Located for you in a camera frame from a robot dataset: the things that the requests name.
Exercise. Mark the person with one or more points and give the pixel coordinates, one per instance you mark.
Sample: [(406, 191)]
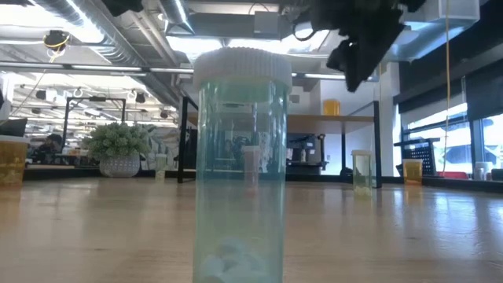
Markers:
[(51, 143)]

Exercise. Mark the translucent ceiling box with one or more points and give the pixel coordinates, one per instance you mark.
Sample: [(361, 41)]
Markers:
[(460, 9)]

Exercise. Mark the teal medicine bottle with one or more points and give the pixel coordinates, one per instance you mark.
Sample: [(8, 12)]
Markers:
[(220, 196)]

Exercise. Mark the grey ceiling box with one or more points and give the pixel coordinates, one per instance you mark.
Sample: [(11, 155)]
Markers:
[(267, 23)]

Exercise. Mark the wooden shelf black metal legs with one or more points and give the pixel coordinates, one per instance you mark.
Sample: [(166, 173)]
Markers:
[(330, 123)]

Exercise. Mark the small black box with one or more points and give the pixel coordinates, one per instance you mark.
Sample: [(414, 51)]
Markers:
[(497, 175)]

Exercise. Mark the black metal frame stand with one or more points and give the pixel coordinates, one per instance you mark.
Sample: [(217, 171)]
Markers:
[(94, 98)]

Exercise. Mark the black dome object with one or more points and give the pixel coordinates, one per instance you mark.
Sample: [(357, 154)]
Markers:
[(346, 172)]

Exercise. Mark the white cylinder container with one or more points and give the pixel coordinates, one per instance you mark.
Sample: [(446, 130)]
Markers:
[(481, 171)]

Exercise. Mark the black aluminium rig frame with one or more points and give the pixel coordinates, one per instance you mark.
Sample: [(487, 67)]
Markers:
[(78, 173)]

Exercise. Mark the dark grey monitor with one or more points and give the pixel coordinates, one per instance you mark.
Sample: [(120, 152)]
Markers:
[(13, 126)]

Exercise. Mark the small clear medicine bottle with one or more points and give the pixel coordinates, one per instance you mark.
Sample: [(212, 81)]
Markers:
[(161, 167)]

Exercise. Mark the pink medicine bottle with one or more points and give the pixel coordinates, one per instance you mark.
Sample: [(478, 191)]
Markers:
[(251, 169)]

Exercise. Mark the long ceiling light strip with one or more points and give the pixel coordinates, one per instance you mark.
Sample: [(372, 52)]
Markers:
[(314, 76), (106, 67)]

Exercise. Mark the yellow medicine bottle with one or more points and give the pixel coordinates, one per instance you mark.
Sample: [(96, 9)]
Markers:
[(361, 173)]

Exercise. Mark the silver ventilation duct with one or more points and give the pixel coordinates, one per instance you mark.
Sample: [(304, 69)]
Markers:
[(177, 15), (118, 43)]

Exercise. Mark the green succulent in patterned pot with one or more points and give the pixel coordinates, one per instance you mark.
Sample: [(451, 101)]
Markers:
[(118, 141)]

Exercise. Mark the red seat cushion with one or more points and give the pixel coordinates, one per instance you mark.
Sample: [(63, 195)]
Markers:
[(452, 175)]

